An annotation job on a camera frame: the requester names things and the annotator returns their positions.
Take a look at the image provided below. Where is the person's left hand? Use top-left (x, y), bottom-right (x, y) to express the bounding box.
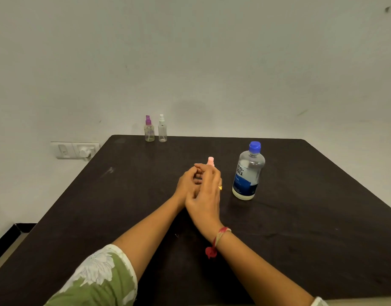
top-left (172, 166), bottom-right (204, 209)

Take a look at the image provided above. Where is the person's right hand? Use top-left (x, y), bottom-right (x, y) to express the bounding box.
top-left (185, 163), bottom-right (230, 243)

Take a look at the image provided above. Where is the large clear bottle blue label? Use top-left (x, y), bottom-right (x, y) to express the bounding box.
top-left (232, 150), bottom-right (266, 201)

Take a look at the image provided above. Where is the person's left forearm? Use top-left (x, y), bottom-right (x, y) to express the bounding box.
top-left (112, 195), bottom-right (186, 281)

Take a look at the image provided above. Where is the person's right forearm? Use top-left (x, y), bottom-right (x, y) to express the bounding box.
top-left (200, 231), bottom-right (316, 306)

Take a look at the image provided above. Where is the red thread wristband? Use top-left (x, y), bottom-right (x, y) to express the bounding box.
top-left (205, 227), bottom-right (232, 260)

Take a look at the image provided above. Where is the white plug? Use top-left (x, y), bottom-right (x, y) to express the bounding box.
top-left (79, 146), bottom-right (96, 162)

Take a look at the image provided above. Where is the green floral left sleeve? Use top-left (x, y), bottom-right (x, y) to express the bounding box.
top-left (44, 244), bottom-right (138, 306)

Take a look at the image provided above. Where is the black skirting board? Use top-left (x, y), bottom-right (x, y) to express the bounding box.
top-left (0, 223), bottom-right (37, 268)

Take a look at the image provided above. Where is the white wall socket panel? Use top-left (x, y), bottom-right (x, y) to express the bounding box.
top-left (50, 142), bottom-right (100, 160)

